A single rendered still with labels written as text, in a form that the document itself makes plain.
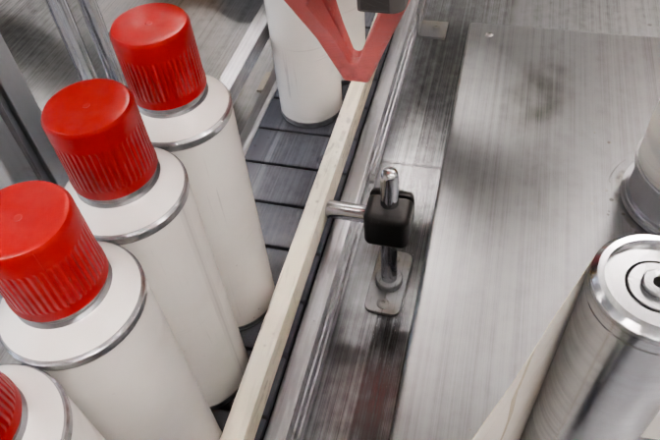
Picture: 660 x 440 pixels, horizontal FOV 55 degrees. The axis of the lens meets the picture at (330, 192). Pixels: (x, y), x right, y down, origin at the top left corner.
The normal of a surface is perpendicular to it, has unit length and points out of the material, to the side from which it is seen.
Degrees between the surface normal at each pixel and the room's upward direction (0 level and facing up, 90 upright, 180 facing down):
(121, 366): 90
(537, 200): 0
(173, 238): 90
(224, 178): 90
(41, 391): 42
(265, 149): 0
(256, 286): 90
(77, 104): 3
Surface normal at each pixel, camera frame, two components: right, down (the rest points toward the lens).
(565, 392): -0.94, 0.29
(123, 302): 0.60, -0.44
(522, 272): -0.07, -0.67
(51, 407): 0.58, -0.74
